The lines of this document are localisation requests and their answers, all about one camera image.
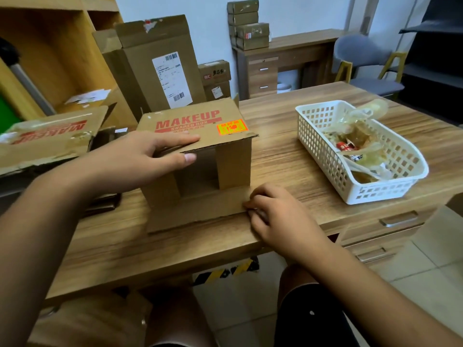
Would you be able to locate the person's left hand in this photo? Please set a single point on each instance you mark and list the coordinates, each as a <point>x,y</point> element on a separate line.
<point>126,158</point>

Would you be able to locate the red-print cardboard box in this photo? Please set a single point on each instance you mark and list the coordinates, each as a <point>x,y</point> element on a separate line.
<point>47,137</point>
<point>231,158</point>

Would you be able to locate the white paper slip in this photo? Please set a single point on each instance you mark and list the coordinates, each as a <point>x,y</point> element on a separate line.
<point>88,96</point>

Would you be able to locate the wooden desk with drawers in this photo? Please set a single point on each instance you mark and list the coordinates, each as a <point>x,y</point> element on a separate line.
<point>289,50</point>

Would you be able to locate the person's right leg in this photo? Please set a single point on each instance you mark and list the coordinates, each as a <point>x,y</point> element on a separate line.
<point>307,310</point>

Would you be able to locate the wooden table drawer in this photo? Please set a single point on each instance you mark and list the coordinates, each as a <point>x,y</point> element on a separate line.
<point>365,227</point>
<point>394,245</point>

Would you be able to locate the person's left leg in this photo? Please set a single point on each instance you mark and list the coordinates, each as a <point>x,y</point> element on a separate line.
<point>177,321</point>

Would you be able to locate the white plastic basket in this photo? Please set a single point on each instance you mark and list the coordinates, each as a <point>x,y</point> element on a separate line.
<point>394,191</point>

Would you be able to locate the olive flat cardboard box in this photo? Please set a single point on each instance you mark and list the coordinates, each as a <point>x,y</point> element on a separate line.
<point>243,18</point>
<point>253,43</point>
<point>243,6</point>
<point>253,30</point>

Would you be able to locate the white bin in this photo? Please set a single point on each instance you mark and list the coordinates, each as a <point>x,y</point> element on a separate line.
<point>284,88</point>

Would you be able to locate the person's right forearm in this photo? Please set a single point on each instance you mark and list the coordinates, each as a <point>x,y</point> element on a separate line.
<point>365,296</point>

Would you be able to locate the flattened red-print cardboard box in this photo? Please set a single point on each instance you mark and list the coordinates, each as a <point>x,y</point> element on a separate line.
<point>47,137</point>

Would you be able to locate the person's right fingers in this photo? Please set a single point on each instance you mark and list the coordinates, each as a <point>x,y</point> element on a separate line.
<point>266,198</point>

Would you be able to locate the black shelf unit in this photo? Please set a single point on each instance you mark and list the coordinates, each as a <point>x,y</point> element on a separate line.
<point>434,50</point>

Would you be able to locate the person's leg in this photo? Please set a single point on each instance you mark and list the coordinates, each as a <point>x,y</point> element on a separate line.
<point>307,310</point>
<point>177,321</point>

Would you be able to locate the green board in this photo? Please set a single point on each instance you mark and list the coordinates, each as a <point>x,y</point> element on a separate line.
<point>8,115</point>

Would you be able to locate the person's left thumb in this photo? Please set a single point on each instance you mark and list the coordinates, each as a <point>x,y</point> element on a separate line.
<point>179,161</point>

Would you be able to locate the small cardboard box white sticker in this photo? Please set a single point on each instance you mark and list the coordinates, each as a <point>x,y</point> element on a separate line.
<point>217,92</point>

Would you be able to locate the tall cardboard box white label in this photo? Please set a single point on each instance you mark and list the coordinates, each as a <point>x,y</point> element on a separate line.
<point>144,64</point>

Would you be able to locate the crumpled used clear tape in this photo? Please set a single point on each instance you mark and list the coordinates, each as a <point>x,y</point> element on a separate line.
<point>361,140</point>

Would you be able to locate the person's right hand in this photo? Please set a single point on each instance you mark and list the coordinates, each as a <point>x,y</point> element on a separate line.
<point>285,224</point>

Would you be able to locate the person's left forearm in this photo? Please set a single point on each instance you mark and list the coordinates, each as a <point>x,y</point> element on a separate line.
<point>36,231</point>

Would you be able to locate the grey chair wooden legs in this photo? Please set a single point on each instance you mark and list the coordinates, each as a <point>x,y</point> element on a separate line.
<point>361,54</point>

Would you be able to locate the small brown cardboard box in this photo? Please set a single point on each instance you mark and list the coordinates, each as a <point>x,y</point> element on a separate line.
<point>214,72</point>

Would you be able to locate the grey metal pole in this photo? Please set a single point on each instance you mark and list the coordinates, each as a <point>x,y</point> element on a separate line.
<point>29,86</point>

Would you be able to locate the dark brown box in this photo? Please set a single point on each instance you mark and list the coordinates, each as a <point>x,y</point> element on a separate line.
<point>103,205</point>

